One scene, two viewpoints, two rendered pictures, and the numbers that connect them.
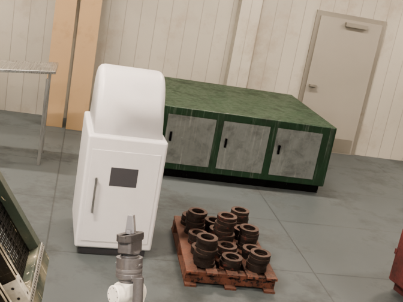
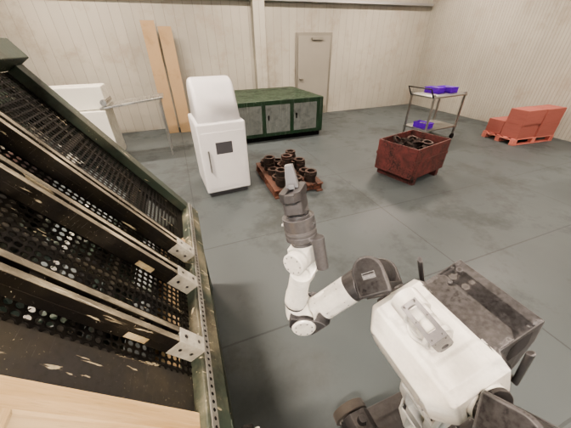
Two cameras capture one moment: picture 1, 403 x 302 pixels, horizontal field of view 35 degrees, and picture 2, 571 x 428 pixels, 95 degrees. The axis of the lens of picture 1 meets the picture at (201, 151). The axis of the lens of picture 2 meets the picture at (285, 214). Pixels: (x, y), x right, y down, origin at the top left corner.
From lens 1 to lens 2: 150 cm
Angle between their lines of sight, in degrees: 19
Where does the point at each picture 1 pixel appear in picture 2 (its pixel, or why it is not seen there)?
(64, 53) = (165, 89)
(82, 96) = (183, 112)
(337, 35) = (308, 46)
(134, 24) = (198, 63)
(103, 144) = (206, 130)
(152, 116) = (230, 104)
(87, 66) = (181, 94)
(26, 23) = (137, 76)
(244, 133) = (277, 110)
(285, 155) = (300, 117)
